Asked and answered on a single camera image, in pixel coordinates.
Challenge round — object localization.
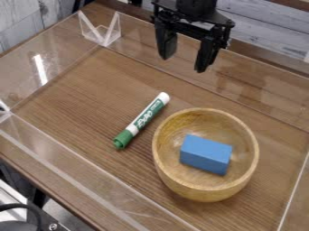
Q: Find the clear acrylic corner bracket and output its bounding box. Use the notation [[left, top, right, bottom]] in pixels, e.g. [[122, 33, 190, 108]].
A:
[[78, 11, 121, 47]]

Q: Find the green Expo marker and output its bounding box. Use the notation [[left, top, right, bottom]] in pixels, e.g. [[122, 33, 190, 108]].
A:
[[114, 92, 170, 150]]

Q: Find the blue rectangular block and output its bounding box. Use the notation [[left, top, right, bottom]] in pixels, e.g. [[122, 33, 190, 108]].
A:
[[180, 134, 233, 175]]

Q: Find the black cable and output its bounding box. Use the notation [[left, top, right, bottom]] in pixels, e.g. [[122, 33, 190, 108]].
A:
[[0, 202, 43, 231]]

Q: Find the clear acrylic tray wall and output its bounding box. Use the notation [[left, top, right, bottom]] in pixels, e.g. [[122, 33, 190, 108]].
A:
[[0, 110, 198, 231]]

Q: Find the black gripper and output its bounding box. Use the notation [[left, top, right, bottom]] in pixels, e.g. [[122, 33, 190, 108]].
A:
[[151, 0, 236, 73]]

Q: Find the brown wooden bowl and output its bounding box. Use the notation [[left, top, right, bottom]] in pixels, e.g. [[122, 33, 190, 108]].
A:
[[153, 108, 260, 202]]

